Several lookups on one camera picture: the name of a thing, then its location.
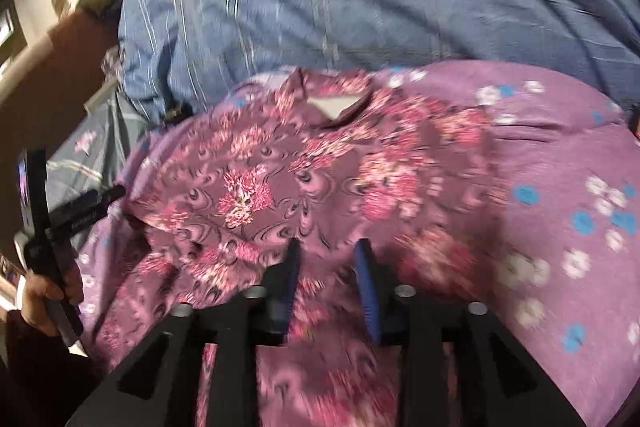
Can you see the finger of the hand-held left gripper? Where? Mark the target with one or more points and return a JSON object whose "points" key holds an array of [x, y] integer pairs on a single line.
{"points": [[90, 207]]}

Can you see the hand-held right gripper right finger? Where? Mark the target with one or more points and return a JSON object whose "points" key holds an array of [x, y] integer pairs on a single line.
{"points": [[367, 297]]}

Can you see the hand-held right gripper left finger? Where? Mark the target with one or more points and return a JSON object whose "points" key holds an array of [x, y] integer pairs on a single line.
{"points": [[291, 292]]}

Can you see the maroon floral shirt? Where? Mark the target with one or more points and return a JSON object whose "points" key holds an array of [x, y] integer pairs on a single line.
{"points": [[300, 167]]}

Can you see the person's left forearm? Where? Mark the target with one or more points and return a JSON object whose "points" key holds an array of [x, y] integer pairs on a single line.
{"points": [[35, 372]]}

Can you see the person's left hand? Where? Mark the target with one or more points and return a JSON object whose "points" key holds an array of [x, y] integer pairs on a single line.
{"points": [[40, 297]]}

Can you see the grey-blue printed sheet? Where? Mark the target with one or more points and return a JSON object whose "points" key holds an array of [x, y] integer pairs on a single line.
{"points": [[95, 157]]}

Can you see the purple floral bed sheet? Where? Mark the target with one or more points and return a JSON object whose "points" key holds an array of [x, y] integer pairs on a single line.
{"points": [[550, 157]]}

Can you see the brown wooden bed frame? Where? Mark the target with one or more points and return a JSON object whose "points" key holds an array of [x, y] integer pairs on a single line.
{"points": [[45, 97]]}

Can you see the window frame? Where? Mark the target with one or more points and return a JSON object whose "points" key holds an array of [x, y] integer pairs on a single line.
{"points": [[7, 37]]}

